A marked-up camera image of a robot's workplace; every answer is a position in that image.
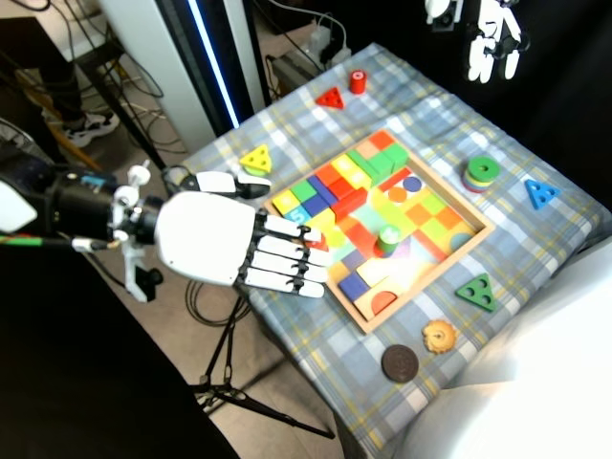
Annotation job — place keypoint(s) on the wooden block tray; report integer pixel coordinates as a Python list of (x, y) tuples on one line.
[(471, 239)]

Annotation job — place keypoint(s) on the green triangle block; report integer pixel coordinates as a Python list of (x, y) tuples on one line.
[(478, 292)]

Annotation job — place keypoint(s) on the red triangle block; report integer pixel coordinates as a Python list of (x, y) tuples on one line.
[(330, 100)]

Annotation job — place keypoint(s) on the dark chocolate toy cookie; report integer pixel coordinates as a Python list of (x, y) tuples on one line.
[(400, 363)]

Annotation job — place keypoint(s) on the white cabinet with blue light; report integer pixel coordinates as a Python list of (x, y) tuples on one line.
[(143, 57)]

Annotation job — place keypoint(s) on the blue plaid cloth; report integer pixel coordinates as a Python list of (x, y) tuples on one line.
[(334, 363)]

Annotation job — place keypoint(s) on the blue triangle block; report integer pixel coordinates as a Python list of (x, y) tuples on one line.
[(540, 196)]

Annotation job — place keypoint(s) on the black desk frame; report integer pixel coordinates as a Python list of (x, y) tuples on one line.
[(24, 48)]

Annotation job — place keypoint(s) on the tan toy cookie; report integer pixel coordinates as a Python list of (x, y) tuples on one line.
[(439, 337)]

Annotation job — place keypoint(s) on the white robot body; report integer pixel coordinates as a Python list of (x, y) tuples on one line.
[(526, 382)]

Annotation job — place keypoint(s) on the yellow triangle block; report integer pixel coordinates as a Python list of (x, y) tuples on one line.
[(258, 160)]

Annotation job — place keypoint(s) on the white power strip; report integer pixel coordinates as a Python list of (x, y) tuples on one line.
[(325, 45)]

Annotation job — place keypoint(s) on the black tripod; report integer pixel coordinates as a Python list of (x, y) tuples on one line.
[(225, 382)]

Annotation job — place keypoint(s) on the green cylinder block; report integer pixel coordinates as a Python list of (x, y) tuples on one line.
[(387, 243)]

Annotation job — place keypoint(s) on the person's leg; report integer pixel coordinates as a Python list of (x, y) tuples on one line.
[(57, 91)]

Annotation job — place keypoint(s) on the red cylinder with hole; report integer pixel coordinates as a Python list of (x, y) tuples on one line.
[(357, 84)]

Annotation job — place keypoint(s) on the grey metal box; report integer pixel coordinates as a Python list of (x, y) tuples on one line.
[(294, 67)]

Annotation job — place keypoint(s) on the person's shoe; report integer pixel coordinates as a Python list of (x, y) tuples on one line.
[(91, 128)]

